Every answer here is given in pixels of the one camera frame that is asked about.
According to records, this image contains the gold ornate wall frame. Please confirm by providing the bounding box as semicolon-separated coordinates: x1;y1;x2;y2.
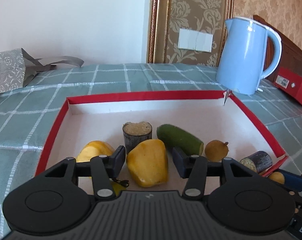
146;0;234;67

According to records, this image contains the green cucumber half in tray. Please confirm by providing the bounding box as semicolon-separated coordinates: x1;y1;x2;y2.
156;124;204;155

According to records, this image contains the red cardboard box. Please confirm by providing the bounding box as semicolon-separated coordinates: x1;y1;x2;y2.
273;67;302;105

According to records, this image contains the yellow jackfruit piece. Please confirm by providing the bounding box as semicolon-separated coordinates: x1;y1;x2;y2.
126;139;169;188
76;140;114;163

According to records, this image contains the wooden headboard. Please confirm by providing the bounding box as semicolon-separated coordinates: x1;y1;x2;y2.
253;15;302;82

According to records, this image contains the yellow jackfruit piece in tray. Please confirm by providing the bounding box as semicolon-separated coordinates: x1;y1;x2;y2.
76;140;114;163

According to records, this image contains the grey patterned gift bag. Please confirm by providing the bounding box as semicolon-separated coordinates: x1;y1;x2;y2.
0;48;84;94

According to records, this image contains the red shallow cardboard tray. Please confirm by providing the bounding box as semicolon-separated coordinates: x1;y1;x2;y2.
36;90;288;176

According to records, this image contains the light blue electric kettle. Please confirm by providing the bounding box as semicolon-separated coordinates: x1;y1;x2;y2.
216;17;282;95

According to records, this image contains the white wall switch panel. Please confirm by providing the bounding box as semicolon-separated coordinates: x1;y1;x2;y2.
178;28;213;53

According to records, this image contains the small green lime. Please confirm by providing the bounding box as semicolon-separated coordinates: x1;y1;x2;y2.
110;179;130;197

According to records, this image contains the lying dark sugarcane piece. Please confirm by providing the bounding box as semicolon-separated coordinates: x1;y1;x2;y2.
239;151;273;173

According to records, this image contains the teal plaid bed cover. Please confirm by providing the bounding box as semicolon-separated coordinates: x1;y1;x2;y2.
0;63;302;239

